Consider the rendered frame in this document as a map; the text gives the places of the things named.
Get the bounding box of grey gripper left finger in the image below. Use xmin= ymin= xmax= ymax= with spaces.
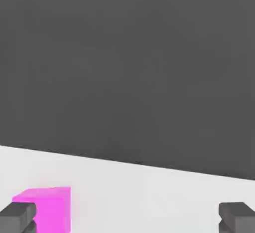
xmin=0 ymin=202 xmax=37 ymax=233

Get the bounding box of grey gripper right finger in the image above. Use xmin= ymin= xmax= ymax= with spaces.
xmin=218 ymin=202 xmax=255 ymax=233

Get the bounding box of large magenta box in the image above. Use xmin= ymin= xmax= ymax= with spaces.
xmin=11 ymin=186 xmax=72 ymax=233

